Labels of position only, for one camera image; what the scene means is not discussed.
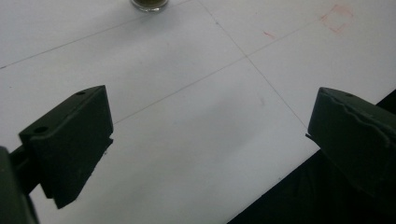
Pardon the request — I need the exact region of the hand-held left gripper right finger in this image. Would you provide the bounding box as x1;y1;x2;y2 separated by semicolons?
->
304;87;396;200

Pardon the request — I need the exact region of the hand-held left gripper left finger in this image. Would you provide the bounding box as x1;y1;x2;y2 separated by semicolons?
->
8;85;114;210

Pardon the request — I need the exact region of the glass jar with dark contents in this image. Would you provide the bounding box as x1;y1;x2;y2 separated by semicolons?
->
130;0;170;13

